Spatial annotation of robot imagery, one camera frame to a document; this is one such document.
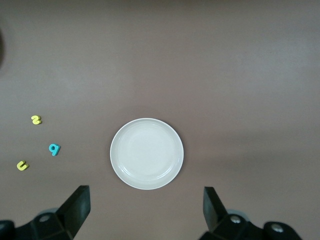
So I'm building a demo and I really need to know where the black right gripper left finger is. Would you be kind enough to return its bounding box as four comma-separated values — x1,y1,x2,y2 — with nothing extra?
0,185,91,240

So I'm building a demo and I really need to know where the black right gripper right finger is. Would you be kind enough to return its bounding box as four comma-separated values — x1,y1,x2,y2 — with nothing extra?
199,186,303,240

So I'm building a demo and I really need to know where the teal letter b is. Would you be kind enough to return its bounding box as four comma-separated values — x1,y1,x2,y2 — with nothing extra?
48,143,61,157

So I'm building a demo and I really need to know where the yellow letter u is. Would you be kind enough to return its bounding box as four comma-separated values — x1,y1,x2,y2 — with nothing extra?
16,160,30,172

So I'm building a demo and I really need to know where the beige brown plate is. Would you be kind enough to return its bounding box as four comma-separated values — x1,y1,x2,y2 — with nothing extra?
109,117,185,191

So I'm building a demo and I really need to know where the brown table cover sheet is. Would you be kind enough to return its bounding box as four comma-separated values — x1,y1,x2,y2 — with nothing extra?
0,0,320,240

